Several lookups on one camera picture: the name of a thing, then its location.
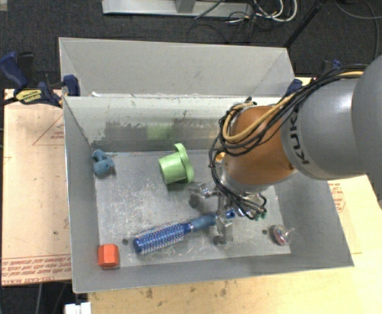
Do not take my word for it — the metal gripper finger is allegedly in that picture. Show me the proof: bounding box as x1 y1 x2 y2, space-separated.
188 181 218 209
212 213 235 245

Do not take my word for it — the blue toy animal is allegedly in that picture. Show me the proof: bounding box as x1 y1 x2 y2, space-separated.
90 148 116 178

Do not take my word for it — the blue hairbrush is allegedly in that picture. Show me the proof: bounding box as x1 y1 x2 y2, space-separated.
132 209 237 256

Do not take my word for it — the orange block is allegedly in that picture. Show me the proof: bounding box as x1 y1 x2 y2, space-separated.
97 243 120 269

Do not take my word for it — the grey metal bin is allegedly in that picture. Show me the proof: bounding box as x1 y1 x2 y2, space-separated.
58 37 355 294

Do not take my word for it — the green plastic cup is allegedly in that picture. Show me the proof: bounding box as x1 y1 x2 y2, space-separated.
158 142 196 186

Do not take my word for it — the clear spinning top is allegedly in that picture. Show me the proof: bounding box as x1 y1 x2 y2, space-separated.
272 224 296 247

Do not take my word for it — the brown cardboard board red print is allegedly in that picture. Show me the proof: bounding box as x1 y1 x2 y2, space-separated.
1 88 364 288

